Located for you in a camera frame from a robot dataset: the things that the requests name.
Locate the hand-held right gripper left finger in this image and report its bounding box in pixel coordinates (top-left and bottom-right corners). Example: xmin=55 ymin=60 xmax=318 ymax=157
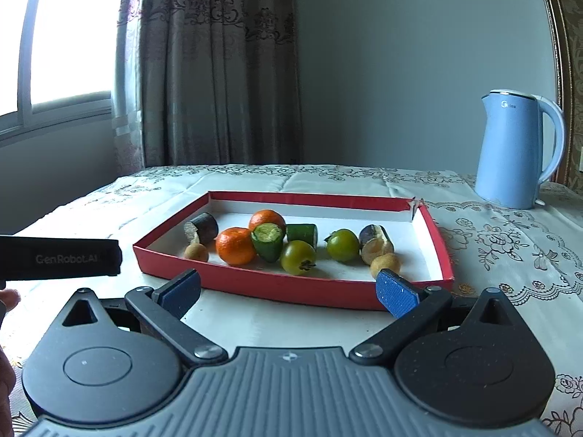
xmin=61 ymin=268 xmax=228 ymax=367

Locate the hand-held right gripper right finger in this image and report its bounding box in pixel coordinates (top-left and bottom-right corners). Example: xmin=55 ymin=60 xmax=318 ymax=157
xmin=349 ymin=268 xmax=523 ymax=366

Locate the dark eggplant piece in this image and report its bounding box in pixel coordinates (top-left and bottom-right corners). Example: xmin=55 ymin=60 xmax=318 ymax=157
xmin=183 ymin=212 xmax=219 ymax=245

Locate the orange tangerine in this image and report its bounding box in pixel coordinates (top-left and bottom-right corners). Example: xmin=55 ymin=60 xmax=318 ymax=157
xmin=249 ymin=209 xmax=287 ymax=237
xmin=215 ymin=227 xmax=257 ymax=267

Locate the green tomato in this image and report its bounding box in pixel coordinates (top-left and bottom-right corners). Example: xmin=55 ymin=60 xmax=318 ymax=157
xmin=324 ymin=229 xmax=360 ymax=263
xmin=280 ymin=240 xmax=317 ymax=276

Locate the green cucumber piece bitten end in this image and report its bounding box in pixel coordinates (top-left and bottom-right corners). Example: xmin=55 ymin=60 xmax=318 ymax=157
xmin=251 ymin=223 xmax=285 ymax=263

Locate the red cardboard box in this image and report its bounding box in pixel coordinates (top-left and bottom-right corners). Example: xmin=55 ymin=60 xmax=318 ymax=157
xmin=132 ymin=190 xmax=455 ymax=312

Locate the green cucumber piece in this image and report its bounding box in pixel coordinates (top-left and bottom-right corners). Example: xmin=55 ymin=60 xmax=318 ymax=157
xmin=285 ymin=223 xmax=318 ymax=247

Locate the person's left hand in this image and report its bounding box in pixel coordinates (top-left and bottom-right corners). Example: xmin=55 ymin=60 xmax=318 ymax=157
xmin=0 ymin=288 xmax=22 ymax=433

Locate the sheer embroidered curtain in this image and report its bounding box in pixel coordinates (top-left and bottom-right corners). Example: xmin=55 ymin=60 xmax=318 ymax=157
xmin=111 ymin=0 xmax=149 ymax=178

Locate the blue electric kettle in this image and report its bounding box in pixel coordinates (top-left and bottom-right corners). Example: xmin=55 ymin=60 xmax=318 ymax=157
xmin=474 ymin=89 xmax=568 ymax=210

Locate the brown patterned curtain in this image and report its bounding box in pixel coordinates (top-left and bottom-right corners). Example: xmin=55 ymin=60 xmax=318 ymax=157
xmin=139 ymin=0 xmax=305 ymax=167

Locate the window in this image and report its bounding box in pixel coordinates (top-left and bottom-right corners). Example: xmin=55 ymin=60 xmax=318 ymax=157
xmin=0 ymin=0 xmax=130 ymax=146

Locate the wooden headboard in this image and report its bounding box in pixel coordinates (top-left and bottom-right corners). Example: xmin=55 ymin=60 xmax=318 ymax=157
xmin=533 ymin=0 xmax=583 ymax=192

